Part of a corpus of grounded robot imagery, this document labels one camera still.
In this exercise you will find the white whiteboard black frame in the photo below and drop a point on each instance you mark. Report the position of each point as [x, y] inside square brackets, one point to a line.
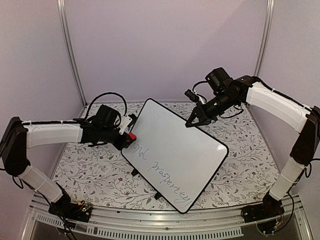
[178, 162]

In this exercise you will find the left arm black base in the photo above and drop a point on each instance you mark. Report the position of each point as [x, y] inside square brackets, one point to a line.
[66, 209]

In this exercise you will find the aluminium frame post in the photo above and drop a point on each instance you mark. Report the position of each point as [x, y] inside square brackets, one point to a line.
[62, 12]
[270, 6]

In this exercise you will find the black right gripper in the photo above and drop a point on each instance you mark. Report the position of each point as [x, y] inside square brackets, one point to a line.
[202, 121]

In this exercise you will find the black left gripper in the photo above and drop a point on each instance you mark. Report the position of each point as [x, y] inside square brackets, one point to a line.
[122, 144]

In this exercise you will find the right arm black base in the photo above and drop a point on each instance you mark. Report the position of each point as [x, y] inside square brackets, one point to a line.
[269, 208]

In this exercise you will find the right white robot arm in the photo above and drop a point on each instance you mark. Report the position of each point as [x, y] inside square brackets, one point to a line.
[251, 90]

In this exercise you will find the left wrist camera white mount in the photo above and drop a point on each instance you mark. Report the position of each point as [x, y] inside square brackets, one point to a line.
[126, 122]

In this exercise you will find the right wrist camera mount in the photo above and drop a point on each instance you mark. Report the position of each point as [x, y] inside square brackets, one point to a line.
[195, 97]

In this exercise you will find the aluminium front rail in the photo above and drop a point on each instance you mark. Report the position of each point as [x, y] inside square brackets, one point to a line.
[107, 223]

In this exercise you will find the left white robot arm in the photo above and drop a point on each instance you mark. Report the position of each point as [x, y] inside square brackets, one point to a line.
[107, 126]

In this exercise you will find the right aluminium frame post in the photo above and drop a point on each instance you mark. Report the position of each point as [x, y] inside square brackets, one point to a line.
[270, 6]

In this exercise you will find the red whiteboard eraser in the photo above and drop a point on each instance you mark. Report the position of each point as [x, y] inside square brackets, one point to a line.
[131, 137]

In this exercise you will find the black whiteboard stand foot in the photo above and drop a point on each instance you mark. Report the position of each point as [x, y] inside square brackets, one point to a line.
[134, 172]

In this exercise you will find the left aluminium frame post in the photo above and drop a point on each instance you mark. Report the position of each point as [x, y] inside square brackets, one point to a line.
[62, 12]

